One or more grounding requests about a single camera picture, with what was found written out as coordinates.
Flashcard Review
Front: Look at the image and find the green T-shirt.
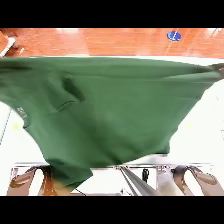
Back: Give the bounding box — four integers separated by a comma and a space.
0, 55, 224, 192

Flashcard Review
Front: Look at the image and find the blue round disc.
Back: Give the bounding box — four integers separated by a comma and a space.
166, 30, 183, 42

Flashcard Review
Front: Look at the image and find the silver frame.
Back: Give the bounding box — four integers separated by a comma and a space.
9, 162, 214, 197

